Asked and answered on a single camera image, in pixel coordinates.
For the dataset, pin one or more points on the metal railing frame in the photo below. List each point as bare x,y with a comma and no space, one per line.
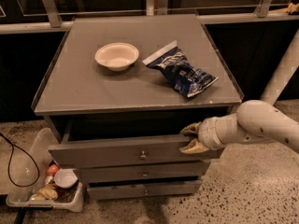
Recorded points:
41,16

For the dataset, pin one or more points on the grey middle drawer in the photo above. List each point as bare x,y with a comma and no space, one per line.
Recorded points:
142,172

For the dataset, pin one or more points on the grey bottom drawer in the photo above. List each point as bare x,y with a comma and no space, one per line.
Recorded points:
144,190

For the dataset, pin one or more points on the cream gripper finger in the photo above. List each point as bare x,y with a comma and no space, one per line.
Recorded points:
192,129
194,147

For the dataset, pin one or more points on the red apple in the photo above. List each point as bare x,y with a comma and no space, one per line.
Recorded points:
52,170

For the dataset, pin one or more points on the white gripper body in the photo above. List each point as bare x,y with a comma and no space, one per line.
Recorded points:
206,133

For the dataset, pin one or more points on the small white bowl in bin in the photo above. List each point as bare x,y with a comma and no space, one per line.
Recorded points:
65,178

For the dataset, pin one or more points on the grey top drawer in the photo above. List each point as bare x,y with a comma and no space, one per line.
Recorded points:
96,143

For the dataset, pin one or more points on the clear plastic bin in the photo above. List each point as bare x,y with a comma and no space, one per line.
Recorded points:
30,176

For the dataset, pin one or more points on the grey drawer cabinet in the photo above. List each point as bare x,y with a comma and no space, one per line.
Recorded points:
77,87

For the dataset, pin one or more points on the grey drawer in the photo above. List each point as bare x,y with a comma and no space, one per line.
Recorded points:
144,190
96,143
142,172

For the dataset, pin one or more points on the blue chip bag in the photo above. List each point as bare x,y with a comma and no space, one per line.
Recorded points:
174,65

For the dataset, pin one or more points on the yellow snack in bin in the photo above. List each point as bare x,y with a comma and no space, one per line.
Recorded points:
48,192

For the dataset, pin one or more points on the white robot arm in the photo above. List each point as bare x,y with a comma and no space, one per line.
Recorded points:
255,120

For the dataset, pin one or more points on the white paper bowl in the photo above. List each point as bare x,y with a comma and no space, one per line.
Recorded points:
117,56

